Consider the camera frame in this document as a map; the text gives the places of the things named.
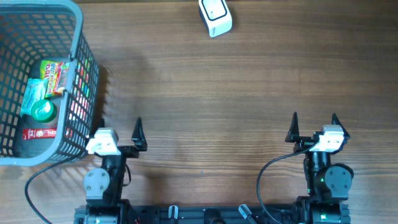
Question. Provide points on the white barcode scanner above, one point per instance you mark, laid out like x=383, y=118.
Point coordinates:
x=216, y=16

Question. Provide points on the grey plastic mesh basket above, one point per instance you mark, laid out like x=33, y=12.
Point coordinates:
x=33, y=31

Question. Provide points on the red Nescafe coffee stick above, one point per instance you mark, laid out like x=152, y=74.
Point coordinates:
x=41, y=133

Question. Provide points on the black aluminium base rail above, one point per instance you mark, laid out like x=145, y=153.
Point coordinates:
x=276, y=213

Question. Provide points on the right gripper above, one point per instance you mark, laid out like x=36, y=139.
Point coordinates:
x=293, y=135

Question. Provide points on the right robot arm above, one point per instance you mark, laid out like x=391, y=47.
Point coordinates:
x=328, y=184

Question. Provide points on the light blue tissue pack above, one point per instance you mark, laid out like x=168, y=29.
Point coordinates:
x=34, y=92

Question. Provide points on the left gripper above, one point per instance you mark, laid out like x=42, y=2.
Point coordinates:
x=138, y=137

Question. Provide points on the green lid white jar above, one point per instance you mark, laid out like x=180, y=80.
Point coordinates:
x=45, y=112

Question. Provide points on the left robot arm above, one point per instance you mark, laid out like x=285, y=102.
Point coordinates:
x=104, y=185

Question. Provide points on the Haribo gummy candy bag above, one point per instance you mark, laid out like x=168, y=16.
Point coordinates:
x=56, y=74

